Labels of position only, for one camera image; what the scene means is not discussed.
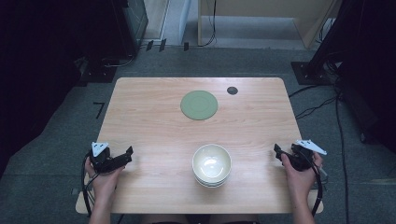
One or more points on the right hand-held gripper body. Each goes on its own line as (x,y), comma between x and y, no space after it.
(303,157)

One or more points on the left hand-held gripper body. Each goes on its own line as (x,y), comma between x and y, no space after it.
(102,160)

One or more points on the person's left hand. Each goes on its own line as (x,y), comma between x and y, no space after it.
(104,183)

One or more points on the person's right hand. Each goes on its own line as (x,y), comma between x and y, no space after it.
(300,180)

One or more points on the black floor tape corner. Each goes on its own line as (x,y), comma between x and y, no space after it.
(100,109)

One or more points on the white ceramic bowl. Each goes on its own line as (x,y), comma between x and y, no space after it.
(212,186)
(211,183)
(211,161)

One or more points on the dark round table grommet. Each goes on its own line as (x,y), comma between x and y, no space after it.
(232,90)

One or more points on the green round plate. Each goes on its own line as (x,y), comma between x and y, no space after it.
(199,105)

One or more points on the black floor plate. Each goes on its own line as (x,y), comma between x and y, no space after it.
(98,73)

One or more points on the black floor tape strip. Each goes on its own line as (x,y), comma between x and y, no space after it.
(186,46)
(149,45)
(162,45)

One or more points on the dark glass cabinet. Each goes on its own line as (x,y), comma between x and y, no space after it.
(134,25)

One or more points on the light wooden desk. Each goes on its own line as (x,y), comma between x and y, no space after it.
(264,7)

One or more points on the black stand base plate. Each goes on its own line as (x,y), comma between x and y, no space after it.
(308,73)

